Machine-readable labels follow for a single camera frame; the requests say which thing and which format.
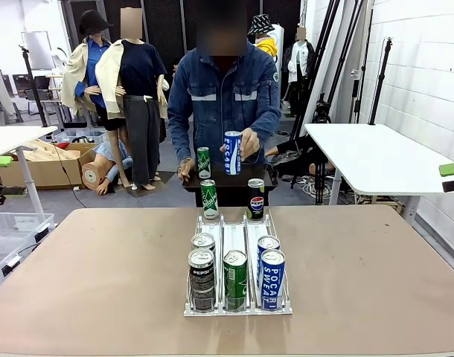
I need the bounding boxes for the light wooden planks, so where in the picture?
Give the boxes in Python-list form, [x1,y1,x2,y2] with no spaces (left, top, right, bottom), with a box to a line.
[21,138,82,161]

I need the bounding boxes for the mannequin in cream jacket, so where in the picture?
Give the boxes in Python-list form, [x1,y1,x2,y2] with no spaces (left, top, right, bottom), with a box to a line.
[95,7,171,191]

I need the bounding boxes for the green Chilsung cider can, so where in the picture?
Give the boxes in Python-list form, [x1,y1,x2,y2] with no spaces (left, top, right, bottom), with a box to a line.
[199,179,217,221]
[223,249,249,312]
[196,147,212,180]

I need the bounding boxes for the white cable coil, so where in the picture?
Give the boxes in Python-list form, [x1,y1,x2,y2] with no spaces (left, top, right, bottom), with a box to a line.
[301,174,334,200]

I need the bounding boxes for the mannequin with black hat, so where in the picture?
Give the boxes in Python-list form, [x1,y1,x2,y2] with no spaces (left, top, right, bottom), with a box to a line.
[61,9,115,132]

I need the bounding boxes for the blue Pocari Sweat can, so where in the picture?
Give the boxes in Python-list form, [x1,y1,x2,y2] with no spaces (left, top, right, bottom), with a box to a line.
[260,248,287,312]
[223,130,243,176]
[257,235,281,287]

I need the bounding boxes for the white board panel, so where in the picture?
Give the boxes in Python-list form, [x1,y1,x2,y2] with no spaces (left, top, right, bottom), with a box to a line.
[20,30,53,71]

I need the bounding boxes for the mannequin torso in blue shirt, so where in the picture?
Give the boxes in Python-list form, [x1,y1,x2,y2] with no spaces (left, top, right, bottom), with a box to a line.
[81,141,134,197]

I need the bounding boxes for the black light stand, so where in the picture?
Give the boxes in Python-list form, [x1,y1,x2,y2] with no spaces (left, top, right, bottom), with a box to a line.
[368,36,394,126]

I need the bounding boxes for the person's right hand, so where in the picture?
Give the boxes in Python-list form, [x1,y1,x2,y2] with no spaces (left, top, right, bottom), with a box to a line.
[177,157,196,183]

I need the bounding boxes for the person's right forearm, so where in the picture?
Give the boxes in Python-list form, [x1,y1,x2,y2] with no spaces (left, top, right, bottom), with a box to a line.
[168,107,198,164]

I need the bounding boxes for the person in denim jacket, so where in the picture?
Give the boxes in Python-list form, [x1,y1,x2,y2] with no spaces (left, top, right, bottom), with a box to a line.
[167,0,282,208]

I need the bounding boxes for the person's left hand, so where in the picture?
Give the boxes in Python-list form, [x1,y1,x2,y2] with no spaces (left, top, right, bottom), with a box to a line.
[238,128,261,164]

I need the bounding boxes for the person's left forearm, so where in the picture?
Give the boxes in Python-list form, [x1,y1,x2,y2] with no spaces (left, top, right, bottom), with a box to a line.
[245,107,282,164]

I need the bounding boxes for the dark brown serving tray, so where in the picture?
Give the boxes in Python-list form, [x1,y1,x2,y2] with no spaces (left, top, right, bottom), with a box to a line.
[181,163,280,193]

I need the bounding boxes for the seated figure in black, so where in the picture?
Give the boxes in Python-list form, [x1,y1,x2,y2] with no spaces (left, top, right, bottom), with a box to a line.
[266,134,338,180]

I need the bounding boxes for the black leaning stand poles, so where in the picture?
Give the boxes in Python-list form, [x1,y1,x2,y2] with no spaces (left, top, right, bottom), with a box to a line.
[290,0,375,141]

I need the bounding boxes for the brown cardboard box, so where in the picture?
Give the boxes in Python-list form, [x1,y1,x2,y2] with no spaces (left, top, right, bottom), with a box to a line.
[0,138,98,190]

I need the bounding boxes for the white table with legs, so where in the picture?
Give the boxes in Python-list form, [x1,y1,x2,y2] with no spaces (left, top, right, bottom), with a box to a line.
[304,122,454,226]
[0,125,60,230]

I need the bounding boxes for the Pepsi can with round logo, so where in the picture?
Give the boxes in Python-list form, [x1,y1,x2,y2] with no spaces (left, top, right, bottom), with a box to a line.
[247,178,266,221]

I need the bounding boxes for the mannequin in yellow hoodie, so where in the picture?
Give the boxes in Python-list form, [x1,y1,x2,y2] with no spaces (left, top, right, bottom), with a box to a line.
[247,13,280,59]

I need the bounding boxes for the clear lidded storage bin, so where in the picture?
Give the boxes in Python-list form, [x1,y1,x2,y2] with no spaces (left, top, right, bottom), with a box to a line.
[0,236,29,292]
[0,211,57,248]

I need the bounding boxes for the black camera tripod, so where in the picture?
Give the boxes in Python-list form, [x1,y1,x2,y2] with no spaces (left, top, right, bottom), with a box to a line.
[312,92,333,125]

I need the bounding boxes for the black tripod stand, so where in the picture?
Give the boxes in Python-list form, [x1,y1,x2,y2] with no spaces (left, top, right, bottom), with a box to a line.
[18,44,49,128]

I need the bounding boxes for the black Pepsi can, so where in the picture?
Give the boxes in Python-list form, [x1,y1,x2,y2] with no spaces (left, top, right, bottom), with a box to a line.
[188,248,217,312]
[191,233,217,254]

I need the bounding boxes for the white can dispenser rack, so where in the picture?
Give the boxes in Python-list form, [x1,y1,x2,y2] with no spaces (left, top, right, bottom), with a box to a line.
[183,208,293,317]

